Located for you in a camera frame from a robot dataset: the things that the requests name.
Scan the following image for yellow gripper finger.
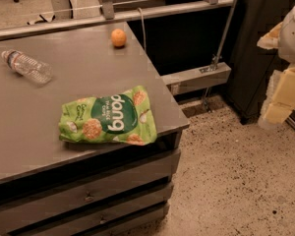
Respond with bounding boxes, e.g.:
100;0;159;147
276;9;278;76
257;23;282;50
258;64;295;129

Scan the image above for orange fruit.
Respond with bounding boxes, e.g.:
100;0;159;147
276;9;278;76
111;29;127;47

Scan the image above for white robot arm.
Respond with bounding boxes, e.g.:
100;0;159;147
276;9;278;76
257;6;295;130

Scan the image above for green rice chip bag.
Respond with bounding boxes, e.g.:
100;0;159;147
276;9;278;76
58;86;157;146

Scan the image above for dark cabinet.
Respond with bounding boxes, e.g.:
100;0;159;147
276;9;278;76
223;0;295;125

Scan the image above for clear plastic water bottle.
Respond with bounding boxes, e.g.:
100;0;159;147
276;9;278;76
1;49;52;85

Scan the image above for grey drawer cabinet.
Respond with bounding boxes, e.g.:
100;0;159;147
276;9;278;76
0;132;181;236

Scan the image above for metal frame rail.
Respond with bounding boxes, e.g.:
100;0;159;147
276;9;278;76
0;0;237;94

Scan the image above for grey cable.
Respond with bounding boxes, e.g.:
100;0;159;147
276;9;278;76
137;7;148;52

